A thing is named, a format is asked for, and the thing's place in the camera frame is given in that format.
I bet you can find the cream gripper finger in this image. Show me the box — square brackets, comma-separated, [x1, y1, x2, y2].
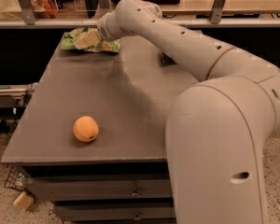
[74, 29, 101, 49]

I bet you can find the cream foam block on floor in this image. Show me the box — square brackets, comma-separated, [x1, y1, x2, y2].
[13, 191, 35, 211]

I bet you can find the upper drawer knob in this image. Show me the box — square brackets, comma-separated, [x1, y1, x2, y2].
[131, 187, 140, 198]

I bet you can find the dark blue chip bag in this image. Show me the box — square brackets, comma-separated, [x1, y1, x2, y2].
[162, 53, 175, 66]

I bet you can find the grey cabinet with drawers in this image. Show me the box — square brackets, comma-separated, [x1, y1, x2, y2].
[2, 36, 196, 224]

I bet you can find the orange snack bag on shelf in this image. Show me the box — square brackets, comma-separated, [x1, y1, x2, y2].
[30, 0, 58, 19]

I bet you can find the drawer knob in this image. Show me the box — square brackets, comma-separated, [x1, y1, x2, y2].
[131, 187, 140, 198]
[133, 213, 142, 221]

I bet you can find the metal shelf rail frame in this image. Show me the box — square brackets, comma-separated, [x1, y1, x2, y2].
[0, 0, 280, 28]

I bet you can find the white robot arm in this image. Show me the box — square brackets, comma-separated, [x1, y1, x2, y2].
[97, 0, 280, 224]

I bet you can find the lower drawer knob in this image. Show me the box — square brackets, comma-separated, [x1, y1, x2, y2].
[133, 213, 142, 221]

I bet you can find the black wire basket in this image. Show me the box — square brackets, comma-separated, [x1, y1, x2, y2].
[4, 167, 25, 190]

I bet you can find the orange fruit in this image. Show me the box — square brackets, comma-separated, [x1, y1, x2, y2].
[73, 116, 99, 143]

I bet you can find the green rice chip bag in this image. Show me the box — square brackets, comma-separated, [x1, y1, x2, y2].
[61, 28, 120, 53]

